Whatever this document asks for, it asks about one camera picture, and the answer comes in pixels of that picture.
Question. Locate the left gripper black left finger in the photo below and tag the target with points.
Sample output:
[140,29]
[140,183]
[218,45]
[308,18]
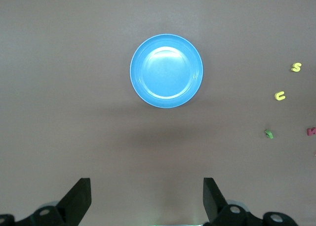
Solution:
[76,201]

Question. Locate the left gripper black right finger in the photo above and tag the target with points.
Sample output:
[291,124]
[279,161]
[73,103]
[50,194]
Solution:
[213,201]

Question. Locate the yellow foam letter c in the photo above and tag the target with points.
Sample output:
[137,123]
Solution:
[276,96]

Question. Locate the yellow foam letter s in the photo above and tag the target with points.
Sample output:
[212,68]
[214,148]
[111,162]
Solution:
[296,67]

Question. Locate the green foam letter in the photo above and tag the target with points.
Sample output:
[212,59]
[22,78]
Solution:
[270,135]

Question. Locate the dark red foam letter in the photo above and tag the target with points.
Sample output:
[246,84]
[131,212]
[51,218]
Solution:
[309,132]

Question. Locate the blue plate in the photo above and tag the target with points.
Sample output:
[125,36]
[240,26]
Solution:
[166,72]

